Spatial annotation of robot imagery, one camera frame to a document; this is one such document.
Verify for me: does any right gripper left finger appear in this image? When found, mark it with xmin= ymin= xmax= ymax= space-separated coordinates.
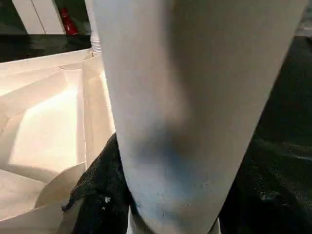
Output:
xmin=57 ymin=133 xmax=134 ymax=234

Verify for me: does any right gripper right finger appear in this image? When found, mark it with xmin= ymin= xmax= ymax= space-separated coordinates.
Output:
xmin=217 ymin=138 xmax=312 ymax=234

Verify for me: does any white plastic table top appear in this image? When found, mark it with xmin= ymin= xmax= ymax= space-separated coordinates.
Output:
xmin=0 ymin=47 xmax=118 ymax=234

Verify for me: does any white plastic table leg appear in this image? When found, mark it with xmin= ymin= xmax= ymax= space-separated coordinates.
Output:
xmin=84 ymin=0 xmax=103 ymax=57
xmin=91 ymin=0 xmax=307 ymax=234

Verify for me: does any red bottle in cabinet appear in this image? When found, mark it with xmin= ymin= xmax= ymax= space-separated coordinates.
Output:
xmin=60 ymin=6 xmax=79 ymax=35

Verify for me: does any white glass-door cabinet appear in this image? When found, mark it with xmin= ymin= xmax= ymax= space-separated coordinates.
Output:
xmin=11 ymin=0 xmax=64 ymax=35

